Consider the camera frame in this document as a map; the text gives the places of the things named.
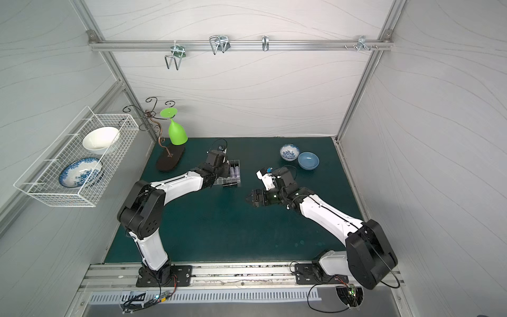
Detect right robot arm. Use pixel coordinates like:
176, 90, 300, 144
246, 167, 398, 290

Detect metal double hook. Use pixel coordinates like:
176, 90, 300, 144
165, 44, 186, 71
209, 35, 231, 55

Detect light blue bowl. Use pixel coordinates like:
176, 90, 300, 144
298, 152, 320, 170

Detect blue floral plate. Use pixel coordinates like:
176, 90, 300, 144
58, 157, 103, 188

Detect metal clip hook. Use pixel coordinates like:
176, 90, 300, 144
261, 36, 269, 52

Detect white bowl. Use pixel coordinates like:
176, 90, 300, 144
82, 127, 120, 155

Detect metal double hook left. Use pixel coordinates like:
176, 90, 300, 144
165, 44, 186, 71

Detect white cable duct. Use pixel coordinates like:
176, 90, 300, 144
88, 287, 322, 305

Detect clear acrylic lipstick organizer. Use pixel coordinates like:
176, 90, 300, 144
214, 160, 241, 188

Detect metal double hook middle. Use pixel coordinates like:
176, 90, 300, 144
209, 35, 231, 55

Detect copper wire stand black base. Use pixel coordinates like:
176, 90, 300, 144
122, 96, 185, 173

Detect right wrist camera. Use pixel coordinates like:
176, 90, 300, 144
256, 167, 277, 191

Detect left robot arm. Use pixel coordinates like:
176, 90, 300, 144
117, 148, 230, 285

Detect aluminium cross rail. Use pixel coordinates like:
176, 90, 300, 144
87, 30, 394, 53

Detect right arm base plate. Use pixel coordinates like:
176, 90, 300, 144
289, 262, 349, 285

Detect green plastic goblet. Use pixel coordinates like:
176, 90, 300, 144
160, 108, 188, 146

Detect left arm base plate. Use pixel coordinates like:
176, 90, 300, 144
135, 265, 193, 288

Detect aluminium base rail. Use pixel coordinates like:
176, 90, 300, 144
82, 259, 405, 293

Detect blue floral bowl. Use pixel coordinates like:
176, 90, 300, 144
279, 143, 300, 162

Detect round floor port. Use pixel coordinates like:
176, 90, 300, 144
335, 284, 364, 309

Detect left base cables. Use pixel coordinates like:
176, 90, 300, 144
120, 273, 179, 314

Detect right base cable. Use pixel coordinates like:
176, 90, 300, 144
288, 259, 355, 314

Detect white wire basket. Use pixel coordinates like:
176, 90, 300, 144
14, 107, 139, 207

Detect metal hook right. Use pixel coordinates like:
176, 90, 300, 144
343, 36, 378, 52

